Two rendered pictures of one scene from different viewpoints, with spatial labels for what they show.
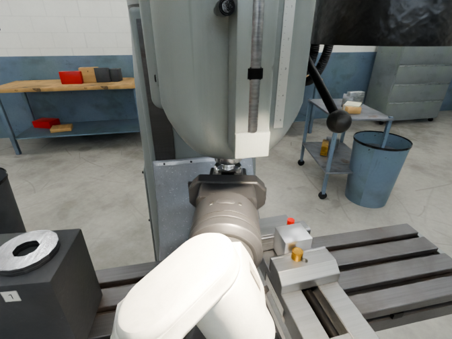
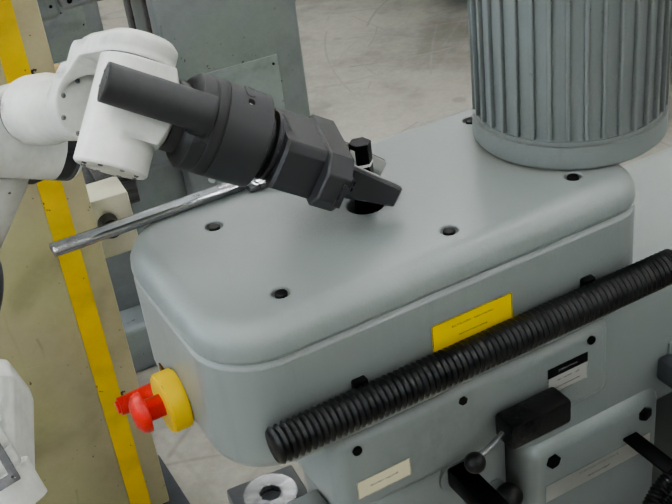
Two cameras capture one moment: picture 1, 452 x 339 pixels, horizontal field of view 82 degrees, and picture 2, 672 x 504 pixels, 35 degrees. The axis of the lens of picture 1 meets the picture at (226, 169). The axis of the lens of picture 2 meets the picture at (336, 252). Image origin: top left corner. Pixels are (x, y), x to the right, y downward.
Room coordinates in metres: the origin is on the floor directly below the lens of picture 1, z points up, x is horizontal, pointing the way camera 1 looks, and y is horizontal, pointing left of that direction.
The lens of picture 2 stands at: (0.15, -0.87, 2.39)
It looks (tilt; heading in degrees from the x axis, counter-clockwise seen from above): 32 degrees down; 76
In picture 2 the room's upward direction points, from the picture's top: 7 degrees counter-clockwise
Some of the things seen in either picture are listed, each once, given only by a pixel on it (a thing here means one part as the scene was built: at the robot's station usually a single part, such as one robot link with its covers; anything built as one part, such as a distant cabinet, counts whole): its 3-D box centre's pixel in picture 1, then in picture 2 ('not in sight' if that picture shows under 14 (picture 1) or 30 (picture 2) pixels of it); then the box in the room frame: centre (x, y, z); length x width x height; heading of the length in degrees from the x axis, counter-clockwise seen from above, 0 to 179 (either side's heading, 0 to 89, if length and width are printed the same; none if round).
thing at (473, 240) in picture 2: not in sight; (385, 268); (0.41, 0.00, 1.81); 0.47 x 0.26 x 0.16; 12
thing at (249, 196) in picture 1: (226, 212); not in sight; (0.30, 0.00, 1.24); 0.13 x 0.12 x 0.10; 88
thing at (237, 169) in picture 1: (227, 167); not in sight; (0.39, 0.00, 1.26); 0.05 x 0.05 x 0.01
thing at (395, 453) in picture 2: not in sight; (417, 360); (0.44, 0.00, 1.68); 0.34 x 0.24 x 0.10; 12
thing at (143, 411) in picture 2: not in sight; (148, 410); (0.15, -0.05, 1.76); 0.04 x 0.03 x 0.04; 102
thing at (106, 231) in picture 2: not in sight; (169, 208); (0.21, 0.08, 1.89); 0.24 x 0.04 x 0.01; 12
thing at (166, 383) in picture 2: not in sight; (171, 400); (0.17, -0.05, 1.76); 0.06 x 0.02 x 0.06; 102
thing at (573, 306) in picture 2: not in sight; (487, 346); (0.46, -0.14, 1.79); 0.45 x 0.04 x 0.04; 12
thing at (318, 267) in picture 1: (303, 268); not in sight; (0.37, -0.16, 1.05); 0.12 x 0.06 x 0.04; 104
